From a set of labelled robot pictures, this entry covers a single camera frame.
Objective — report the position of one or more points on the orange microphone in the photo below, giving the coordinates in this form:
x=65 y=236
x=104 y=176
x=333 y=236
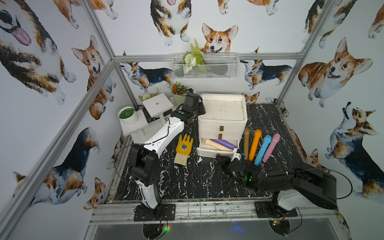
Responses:
x=257 y=136

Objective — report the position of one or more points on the blue microphone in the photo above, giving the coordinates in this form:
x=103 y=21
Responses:
x=266 y=142

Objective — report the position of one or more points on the small white flower plant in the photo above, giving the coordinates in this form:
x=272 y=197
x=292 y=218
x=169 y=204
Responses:
x=148 y=96

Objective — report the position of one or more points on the green pot red flowers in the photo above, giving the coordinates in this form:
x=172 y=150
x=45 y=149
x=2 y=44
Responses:
x=179 y=92

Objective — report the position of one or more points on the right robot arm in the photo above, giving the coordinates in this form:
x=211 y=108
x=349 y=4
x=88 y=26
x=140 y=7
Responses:
x=303 y=186

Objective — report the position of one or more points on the gold microphone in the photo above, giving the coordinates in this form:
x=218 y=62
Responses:
x=246 y=137

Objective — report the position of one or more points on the white stepped display shelf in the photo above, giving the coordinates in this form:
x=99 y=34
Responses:
x=150 y=119

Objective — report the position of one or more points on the white wire wall basket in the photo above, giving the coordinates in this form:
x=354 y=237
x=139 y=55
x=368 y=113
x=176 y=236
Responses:
x=217 y=66

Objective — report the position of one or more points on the yellow work glove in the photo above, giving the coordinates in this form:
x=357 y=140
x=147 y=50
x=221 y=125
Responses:
x=183 y=149

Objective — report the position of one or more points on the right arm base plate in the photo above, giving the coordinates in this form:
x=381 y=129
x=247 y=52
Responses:
x=267 y=209

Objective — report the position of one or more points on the green fern plant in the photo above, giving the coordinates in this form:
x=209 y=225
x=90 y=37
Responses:
x=193 y=57

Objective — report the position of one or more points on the beige microphone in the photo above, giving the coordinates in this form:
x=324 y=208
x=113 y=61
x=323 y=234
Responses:
x=216 y=145

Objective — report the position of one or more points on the white cup green inside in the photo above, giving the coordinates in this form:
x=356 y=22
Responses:
x=128 y=116

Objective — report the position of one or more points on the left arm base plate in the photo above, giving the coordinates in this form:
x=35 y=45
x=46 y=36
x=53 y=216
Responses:
x=162 y=211

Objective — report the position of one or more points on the pink microphone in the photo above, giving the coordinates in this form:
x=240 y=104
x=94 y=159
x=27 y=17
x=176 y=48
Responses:
x=275 y=139

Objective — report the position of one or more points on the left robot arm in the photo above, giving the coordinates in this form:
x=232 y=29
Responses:
x=144 y=158

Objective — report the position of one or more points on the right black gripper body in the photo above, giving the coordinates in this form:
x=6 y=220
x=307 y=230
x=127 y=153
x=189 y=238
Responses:
x=226 y=165

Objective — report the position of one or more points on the purple microphone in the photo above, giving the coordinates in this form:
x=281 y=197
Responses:
x=225 y=143

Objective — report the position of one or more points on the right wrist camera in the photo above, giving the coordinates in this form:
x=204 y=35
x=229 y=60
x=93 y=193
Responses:
x=238 y=155

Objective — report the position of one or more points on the white drawer cabinet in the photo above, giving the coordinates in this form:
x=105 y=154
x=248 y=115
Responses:
x=225 y=119

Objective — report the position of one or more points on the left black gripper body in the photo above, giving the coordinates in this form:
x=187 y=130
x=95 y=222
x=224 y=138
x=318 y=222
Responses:
x=195 y=102

